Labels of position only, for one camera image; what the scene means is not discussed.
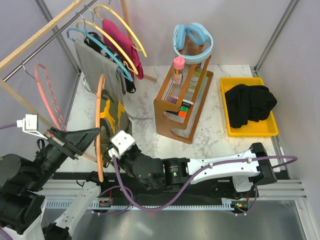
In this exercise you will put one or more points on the outer yellow hanger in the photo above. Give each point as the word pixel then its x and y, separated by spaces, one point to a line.
pixel 131 34

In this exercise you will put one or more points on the green booklet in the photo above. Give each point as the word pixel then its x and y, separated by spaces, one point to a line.
pixel 194 81

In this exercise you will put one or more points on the pink hanger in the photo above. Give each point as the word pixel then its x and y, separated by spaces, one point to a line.
pixel 54 113

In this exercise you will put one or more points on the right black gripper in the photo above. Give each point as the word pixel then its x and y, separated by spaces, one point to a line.
pixel 120 160

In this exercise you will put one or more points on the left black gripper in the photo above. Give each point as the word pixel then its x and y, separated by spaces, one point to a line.
pixel 77 140

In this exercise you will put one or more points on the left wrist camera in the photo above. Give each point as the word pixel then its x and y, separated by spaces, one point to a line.
pixel 30 125

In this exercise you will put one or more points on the camouflage trousers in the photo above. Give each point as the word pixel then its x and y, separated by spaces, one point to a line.
pixel 112 118

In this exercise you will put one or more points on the orange cube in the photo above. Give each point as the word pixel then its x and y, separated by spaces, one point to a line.
pixel 182 114

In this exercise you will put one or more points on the magenta trousers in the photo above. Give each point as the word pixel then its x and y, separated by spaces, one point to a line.
pixel 127 45

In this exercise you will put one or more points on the wooden desk shelf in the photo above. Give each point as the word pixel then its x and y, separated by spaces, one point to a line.
pixel 169 99

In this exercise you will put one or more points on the grey trousers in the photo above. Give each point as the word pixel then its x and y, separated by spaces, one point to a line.
pixel 93 64

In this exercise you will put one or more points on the pink cap bottle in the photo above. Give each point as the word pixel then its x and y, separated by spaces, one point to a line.
pixel 178 66

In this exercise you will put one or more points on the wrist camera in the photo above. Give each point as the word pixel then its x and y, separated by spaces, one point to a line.
pixel 30 125
pixel 120 143

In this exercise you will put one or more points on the yellow plastic tray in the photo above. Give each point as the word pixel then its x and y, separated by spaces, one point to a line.
pixel 263 128

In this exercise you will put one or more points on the blue hanger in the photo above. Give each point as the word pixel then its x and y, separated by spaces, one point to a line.
pixel 93 40

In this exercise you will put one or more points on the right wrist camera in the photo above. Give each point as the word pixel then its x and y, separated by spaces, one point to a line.
pixel 120 143

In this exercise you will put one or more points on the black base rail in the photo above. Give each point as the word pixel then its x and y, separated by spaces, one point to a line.
pixel 209 192

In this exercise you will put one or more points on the white marker pen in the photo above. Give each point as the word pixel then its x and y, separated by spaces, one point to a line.
pixel 186 102

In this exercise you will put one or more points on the orange hanger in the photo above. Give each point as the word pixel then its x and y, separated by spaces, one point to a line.
pixel 99 156

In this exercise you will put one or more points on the light blue headphones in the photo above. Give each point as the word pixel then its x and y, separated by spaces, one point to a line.
pixel 198 35

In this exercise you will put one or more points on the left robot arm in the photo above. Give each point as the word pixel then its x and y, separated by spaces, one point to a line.
pixel 21 180

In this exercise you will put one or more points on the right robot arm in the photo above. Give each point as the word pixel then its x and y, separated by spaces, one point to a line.
pixel 247 168

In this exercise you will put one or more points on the green cube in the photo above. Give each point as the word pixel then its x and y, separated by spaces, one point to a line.
pixel 184 109

